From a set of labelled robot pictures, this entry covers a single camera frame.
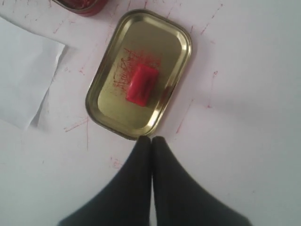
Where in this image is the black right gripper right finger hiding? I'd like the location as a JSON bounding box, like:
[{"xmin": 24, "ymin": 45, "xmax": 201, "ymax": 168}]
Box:
[{"xmin": 152, "ymin": 137, "xmax": 251, "ymax": 226}]

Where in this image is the white paper sheet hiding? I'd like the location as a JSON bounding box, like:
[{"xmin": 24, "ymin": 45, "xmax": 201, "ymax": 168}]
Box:
[{"xmin": 0, "ymin": 18, "xmax": 65, "ymax": 129}]

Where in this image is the red ink pad tin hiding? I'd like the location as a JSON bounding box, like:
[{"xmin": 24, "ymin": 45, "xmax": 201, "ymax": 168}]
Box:
[{"xmin": 53, "ymin": 0, "xmax": 108, "ymax": 17}]

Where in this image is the gold tin lid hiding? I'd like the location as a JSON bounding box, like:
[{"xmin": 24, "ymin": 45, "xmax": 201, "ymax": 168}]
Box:
[{"xmin": 85, "ymin": 9, "xmax": 192, "ymax": 140}]

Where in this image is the red stamp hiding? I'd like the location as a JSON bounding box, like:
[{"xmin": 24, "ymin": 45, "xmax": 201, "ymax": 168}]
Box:
[{"xmin": 126, "ymin": 64, "xmax": 159, "ymax": 107}]

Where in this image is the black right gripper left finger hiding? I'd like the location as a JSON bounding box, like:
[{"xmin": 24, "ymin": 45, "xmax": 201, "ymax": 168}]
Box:
[{"xmin": 59, "ymin": 136, "xmax": 151, "ymax": 226}]

